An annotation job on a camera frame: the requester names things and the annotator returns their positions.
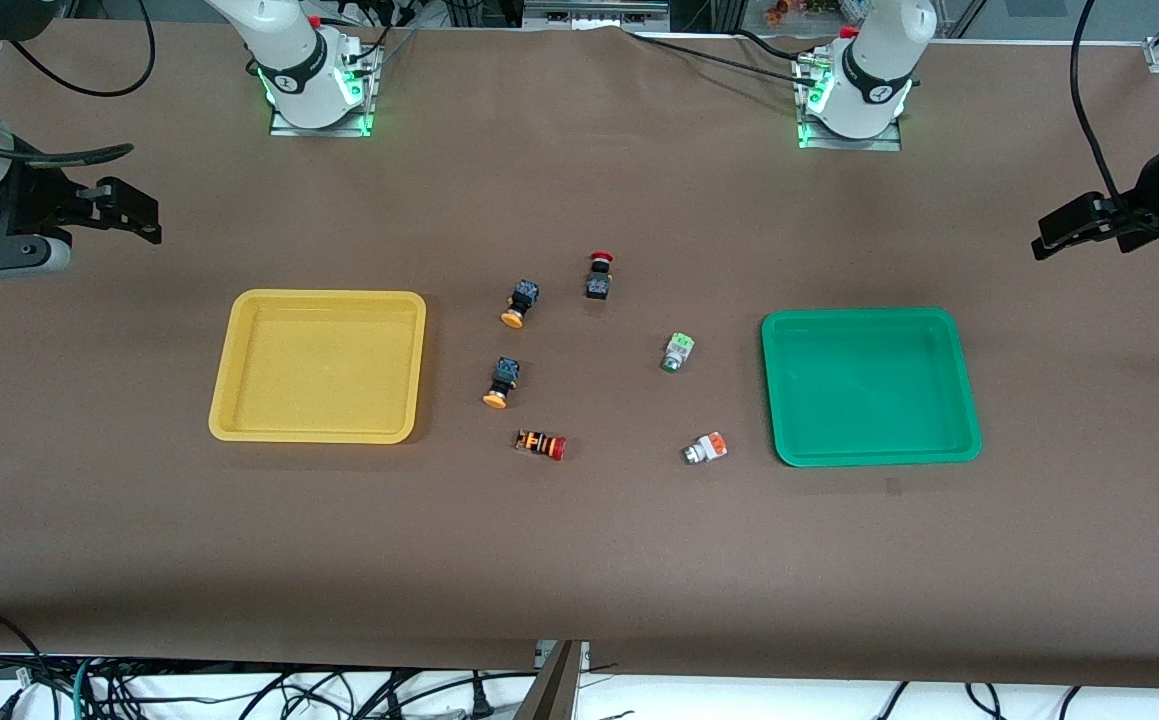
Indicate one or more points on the red push button black body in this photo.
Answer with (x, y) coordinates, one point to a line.
(599, 280)

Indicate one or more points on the grey metal rail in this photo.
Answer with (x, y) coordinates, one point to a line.
(594, 12)

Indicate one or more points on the green button white orange body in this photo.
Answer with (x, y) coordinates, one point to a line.
(706, 448)

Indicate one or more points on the yellow push button blue body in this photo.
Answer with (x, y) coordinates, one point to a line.
(521, 300)
(502, 382)

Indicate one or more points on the brown table cover mat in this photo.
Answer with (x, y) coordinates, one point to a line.
(579, 560)

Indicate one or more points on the yellow plastic tray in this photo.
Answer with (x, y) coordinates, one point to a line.
(319, 370)

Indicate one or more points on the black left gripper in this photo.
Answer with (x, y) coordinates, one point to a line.
(1142, 206)

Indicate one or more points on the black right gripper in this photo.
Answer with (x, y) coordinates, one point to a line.
(37, 196)

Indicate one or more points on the green plastic tray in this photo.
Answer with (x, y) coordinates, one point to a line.
(869, 390)

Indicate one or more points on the red button orange striped body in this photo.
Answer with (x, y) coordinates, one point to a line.
(541, 444)

